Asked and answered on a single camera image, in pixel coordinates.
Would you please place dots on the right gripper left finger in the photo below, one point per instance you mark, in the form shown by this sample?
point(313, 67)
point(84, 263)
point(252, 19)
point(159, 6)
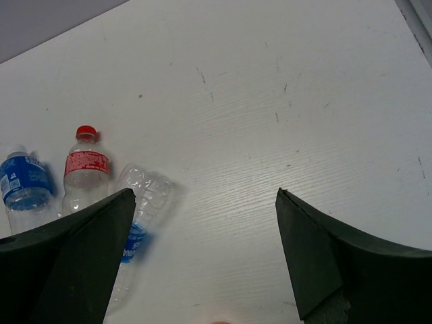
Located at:
point(64, 271)

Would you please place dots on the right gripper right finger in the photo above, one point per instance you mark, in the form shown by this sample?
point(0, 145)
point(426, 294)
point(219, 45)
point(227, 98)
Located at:
point(340, 274)

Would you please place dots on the dark blue label bottle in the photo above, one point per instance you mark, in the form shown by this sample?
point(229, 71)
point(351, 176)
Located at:
point(26, 191)

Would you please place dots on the small red label bottle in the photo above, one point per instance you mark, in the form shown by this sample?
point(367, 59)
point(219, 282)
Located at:
point(87, 172)

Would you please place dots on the crushed light blue label bottle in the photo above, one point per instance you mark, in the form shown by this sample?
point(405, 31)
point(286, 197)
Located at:
point(152, 191)

